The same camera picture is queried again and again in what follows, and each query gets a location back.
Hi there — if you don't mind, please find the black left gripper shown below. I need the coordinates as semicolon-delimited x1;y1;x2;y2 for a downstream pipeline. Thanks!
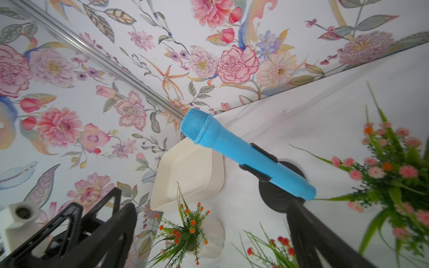
0;186;123;268

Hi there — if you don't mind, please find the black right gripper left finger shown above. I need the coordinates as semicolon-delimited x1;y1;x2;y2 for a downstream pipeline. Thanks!
50;204;137;268

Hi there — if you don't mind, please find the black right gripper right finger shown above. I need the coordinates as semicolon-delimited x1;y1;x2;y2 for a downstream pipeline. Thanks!
287;200;374;268

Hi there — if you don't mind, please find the red flower potted plant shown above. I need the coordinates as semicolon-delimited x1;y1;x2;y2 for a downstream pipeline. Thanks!
233;226;300;268

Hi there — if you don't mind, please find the orange flower potted plant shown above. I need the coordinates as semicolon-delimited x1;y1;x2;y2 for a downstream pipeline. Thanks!
147;187;226;268

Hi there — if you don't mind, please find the pink flower potted plant back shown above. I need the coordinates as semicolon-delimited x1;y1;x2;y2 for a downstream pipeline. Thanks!
289;82;429;268

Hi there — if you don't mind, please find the cream plastic storage box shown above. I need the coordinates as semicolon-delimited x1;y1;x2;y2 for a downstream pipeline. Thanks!
150;138;225;212

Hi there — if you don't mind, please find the black microphone stand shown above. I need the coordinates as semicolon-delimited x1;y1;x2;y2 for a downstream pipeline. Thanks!
238;143;307;214

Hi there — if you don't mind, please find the blue toy microphone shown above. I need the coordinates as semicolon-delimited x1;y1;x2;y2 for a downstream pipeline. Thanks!
181;108;316;200

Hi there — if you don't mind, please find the aluminium corner post left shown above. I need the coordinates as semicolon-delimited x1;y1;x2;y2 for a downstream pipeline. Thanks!
11;0;185;120

